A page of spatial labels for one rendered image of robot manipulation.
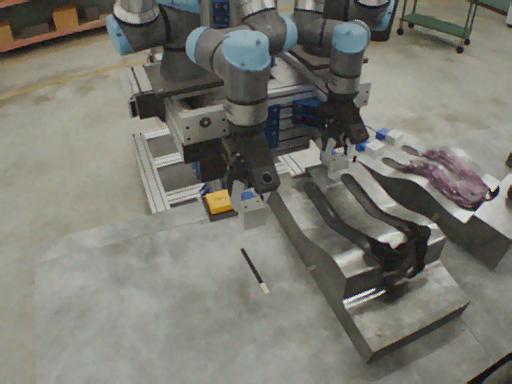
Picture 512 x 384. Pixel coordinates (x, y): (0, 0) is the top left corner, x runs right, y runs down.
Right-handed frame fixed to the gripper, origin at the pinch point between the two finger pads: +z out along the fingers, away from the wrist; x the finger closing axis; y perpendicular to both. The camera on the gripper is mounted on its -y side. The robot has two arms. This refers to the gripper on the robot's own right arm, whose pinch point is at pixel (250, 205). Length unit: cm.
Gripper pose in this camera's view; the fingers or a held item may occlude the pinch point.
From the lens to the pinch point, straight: 79.6
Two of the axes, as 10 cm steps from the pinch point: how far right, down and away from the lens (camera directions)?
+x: -9.3, 2.4, -2.7
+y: -3.6, -6.2, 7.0
